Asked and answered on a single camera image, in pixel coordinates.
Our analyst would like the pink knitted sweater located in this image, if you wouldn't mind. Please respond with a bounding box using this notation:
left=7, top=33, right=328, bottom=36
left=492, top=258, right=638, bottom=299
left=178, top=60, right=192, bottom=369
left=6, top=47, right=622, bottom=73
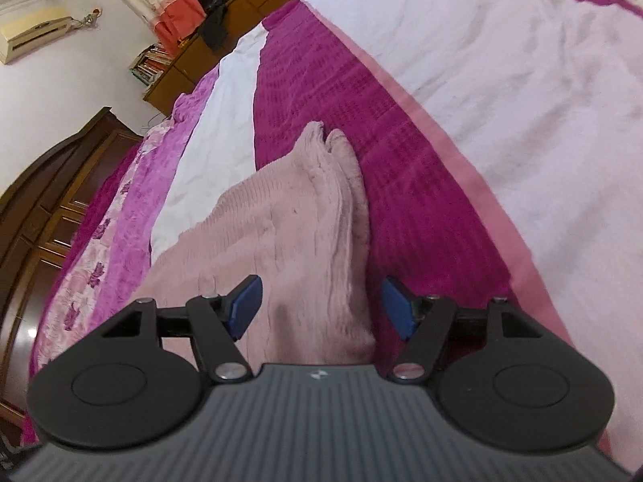
left=128, top=120, right=379, bottom=368

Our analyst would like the magenta floral striped blanket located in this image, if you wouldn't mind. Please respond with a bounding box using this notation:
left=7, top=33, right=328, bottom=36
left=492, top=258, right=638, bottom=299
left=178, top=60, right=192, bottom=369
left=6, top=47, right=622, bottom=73
left=27, top=0, right=643, bottom=478

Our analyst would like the cream wall air conditioner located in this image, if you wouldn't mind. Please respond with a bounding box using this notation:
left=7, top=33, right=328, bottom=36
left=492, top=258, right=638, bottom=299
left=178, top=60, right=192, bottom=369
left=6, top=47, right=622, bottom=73
left=0, top=5, right=71, bottom=65

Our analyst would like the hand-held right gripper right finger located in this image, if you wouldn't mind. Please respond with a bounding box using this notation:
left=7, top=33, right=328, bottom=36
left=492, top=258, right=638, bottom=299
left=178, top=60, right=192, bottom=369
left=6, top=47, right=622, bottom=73
left=381, top=275, right=546, bottom=382

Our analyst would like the floral curtain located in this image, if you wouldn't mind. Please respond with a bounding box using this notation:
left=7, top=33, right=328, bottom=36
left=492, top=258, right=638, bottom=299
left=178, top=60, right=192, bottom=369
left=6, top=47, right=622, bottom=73
left=83, top=0, right=233, bottom=57

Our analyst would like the air conditioner plug cable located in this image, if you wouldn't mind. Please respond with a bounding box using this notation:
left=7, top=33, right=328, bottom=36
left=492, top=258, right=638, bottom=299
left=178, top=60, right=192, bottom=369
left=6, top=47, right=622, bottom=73
left=70, top=6, right=104, bottom=29

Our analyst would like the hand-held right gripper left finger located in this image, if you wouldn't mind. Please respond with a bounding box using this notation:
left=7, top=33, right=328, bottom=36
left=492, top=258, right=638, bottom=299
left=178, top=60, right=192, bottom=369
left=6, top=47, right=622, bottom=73
left=102, top=275, right=264, bottom=385

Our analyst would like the row of books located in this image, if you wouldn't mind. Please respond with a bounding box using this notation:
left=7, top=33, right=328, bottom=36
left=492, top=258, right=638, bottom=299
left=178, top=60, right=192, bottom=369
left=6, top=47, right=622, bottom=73
left=129, top=44, right=174, bottom=87

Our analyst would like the dark wooden headboard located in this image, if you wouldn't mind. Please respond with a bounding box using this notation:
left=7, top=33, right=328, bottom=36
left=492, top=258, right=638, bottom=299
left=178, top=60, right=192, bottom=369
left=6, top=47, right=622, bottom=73
left=0, top=106, right=144, bottom=447

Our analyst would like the dark clothing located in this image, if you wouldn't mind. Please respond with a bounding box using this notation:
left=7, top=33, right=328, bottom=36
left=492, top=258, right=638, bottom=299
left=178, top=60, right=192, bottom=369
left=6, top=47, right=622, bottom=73
left=196, top=0, right=235, bottom=52

